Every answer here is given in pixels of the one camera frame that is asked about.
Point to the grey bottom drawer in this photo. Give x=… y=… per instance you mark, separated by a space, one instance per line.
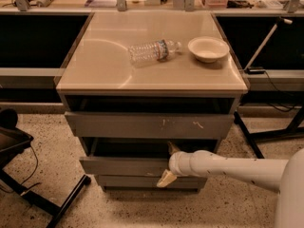
x=133 y=182

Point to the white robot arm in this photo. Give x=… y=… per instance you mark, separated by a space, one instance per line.
x=285 y=177

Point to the clear plastic water bottle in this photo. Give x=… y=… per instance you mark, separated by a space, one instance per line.
x=157 y=51

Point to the grey drawer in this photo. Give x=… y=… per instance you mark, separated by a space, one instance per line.
x=139 y=158
x=133 y=182
x=149 y=126

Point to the white bowl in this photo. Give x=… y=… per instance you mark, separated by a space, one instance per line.
x=208 y=49

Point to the grey top drawer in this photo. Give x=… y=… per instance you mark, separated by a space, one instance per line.
x=149 y=126

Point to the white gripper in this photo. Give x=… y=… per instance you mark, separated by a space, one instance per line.
x=176 y=164

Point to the black stand right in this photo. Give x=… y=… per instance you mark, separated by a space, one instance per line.
x=293 y=130

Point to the black stand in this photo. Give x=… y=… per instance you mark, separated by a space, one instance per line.
x=293 y=130
x=14 y=141

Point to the grey drawer cabinet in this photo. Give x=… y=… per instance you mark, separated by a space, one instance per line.
x=100 y=78

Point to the black stand left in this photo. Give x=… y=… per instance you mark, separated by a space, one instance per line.
x=14 y=141

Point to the white rod with black base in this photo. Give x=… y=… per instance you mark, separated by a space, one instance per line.
x=279 y=21

